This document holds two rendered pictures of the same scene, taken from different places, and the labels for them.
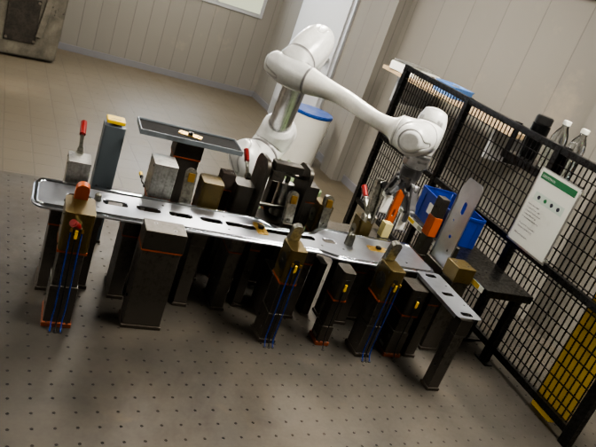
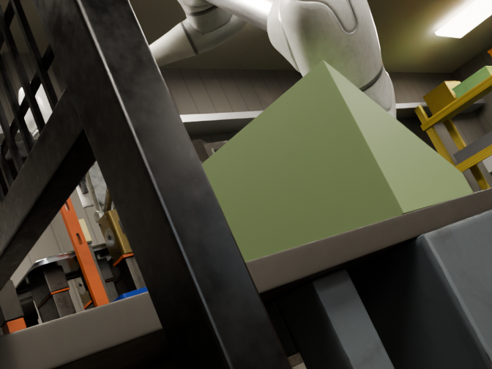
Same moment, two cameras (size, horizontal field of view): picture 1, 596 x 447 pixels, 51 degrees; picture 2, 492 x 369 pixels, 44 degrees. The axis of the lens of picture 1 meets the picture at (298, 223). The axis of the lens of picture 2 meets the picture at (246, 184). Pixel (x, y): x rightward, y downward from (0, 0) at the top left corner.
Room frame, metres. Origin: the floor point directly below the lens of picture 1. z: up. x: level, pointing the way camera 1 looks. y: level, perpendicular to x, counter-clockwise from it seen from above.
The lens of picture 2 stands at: (3.74, -0.30, 0.60)
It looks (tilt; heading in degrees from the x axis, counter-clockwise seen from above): 15 degrees up; 164
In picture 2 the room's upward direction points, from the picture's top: 25 degrees counter-clockwise
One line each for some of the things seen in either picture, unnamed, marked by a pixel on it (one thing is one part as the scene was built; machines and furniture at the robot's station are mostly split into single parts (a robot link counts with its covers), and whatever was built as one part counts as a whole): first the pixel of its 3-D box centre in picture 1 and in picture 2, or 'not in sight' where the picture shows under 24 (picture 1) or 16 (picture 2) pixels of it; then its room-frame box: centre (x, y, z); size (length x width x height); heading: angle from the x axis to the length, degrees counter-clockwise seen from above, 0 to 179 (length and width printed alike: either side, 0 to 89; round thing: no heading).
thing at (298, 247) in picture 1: (279, 294); not in sight; (1.77, -0.03, 0.87); 0.12 x 0.07 x 0.35; 26
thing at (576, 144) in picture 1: (573, 153); not in sight; (2.40, -0.89, 1.53); 0.07 x 0.07 x 0.20
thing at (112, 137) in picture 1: (101, 182); not in sight; (2.00, 0.70, 0.92); 0.08 x 0.08 x 0.44; 26
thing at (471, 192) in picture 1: (456, 222); not in sight; (2.23, -0.55, 1.17); 0.12 x 0.01 x 0.34; 26
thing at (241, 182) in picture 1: (227, 227); not in sight; (2.09, 0.24, 0.89); 0.12 x 0.07 x 0.38; 26
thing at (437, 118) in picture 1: (427, 129); (42, 109); (2.11, -0.30, 1.47); 0.13 x 0.11 x 0.16; 162
